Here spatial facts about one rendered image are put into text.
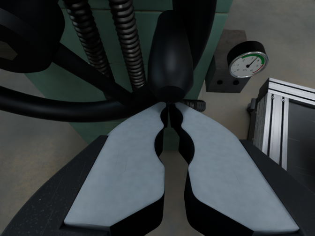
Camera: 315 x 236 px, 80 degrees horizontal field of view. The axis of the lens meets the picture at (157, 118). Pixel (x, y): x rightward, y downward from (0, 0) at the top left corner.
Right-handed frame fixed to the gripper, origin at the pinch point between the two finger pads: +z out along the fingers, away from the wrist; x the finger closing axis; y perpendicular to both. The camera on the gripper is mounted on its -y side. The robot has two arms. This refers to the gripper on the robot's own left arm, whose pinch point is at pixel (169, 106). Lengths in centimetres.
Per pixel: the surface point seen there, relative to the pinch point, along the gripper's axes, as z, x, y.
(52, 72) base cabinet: 32.8, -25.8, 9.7
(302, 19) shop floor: 152, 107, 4
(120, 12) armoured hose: 11.0, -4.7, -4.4
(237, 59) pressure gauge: 21.3, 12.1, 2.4
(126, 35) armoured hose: 12.2, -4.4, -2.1
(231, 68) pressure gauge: 22.8, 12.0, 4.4
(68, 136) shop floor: 66, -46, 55
